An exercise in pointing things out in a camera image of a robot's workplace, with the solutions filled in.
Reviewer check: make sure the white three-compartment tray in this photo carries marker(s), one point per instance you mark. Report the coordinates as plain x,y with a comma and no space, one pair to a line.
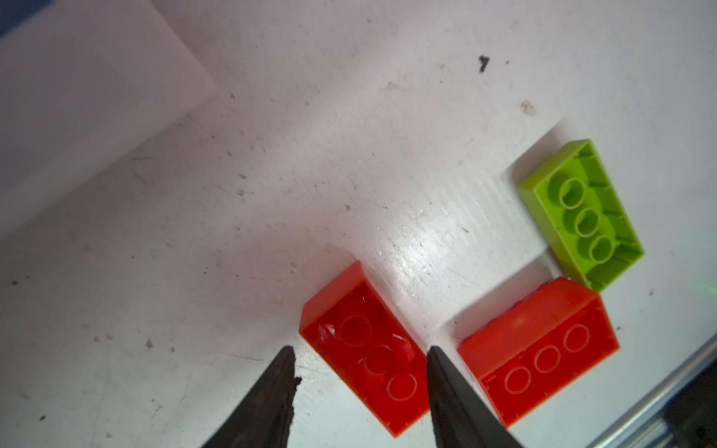
83,83

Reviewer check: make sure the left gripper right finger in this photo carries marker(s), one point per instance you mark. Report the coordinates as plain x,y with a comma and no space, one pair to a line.
459,417

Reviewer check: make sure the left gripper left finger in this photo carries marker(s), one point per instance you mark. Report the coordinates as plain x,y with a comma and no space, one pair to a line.
263,418

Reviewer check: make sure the red lego lower right flat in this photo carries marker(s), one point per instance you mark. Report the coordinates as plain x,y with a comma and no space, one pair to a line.
540,345

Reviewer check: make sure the red lego cluster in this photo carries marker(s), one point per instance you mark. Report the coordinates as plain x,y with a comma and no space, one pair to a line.
352,328

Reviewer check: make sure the green lego right pair left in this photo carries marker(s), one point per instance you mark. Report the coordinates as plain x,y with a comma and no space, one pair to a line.
575,205

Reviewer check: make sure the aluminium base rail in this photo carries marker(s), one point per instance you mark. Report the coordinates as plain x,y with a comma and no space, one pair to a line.
643,425

